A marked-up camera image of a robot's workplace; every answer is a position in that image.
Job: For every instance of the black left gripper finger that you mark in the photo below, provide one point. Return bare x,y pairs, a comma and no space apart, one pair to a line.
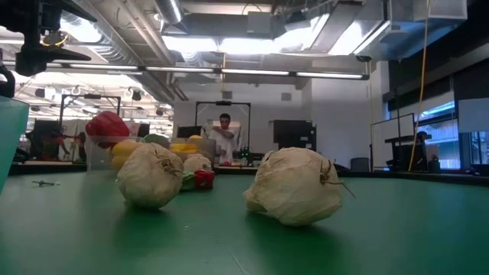
65,9
32,61

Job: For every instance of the red bell pepper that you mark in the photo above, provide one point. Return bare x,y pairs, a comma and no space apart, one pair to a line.
107,126

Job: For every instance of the orange-yellow bell pepper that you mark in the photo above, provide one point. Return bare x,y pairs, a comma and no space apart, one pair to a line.
125,147

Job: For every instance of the green bell pepper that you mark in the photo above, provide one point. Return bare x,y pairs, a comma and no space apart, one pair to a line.
156,139

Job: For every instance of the yellow lemon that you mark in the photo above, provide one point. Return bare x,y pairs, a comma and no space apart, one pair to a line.
183,147
195,137

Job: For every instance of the green chili pepper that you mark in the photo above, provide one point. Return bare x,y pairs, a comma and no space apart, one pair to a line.
188,182

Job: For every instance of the red chili pepper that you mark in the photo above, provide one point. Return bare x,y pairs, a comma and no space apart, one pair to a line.
204,179

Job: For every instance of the teal plastic bin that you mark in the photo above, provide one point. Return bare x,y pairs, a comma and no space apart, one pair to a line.
11,145

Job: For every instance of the clear plastic bin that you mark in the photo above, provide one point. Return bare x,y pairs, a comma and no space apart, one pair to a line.
95,156

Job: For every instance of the small dry stem piece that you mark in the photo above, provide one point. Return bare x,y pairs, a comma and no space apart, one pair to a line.
45,183

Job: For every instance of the smoky grey plastic bin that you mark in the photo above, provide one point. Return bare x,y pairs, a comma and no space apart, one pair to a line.
208,147

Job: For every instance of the long ceiling light bar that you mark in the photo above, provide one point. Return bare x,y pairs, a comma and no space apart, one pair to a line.
260,72

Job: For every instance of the black monitor panel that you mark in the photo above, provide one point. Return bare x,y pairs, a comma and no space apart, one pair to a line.
294,133

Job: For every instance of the beige garlic bulb with roots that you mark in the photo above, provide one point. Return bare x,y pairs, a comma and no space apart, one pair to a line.
294,187

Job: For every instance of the black chair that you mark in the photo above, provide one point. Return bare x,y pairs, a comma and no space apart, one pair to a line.
360,165

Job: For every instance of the framed white board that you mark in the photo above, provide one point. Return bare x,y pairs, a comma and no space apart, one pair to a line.
393,141

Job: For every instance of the black desk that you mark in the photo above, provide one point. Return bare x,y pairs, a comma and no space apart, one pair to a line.
407,138

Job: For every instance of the round silver ceiling duct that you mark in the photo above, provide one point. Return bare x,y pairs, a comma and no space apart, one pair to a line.
111,49

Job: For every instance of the black gantry frame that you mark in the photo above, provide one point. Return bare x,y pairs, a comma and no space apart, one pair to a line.
91,96
223,102

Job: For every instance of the black aluminium table frame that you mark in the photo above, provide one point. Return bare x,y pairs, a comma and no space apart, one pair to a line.
46,168

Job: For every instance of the rectangular silver ceiling duct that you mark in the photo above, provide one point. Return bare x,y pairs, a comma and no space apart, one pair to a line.
344,26

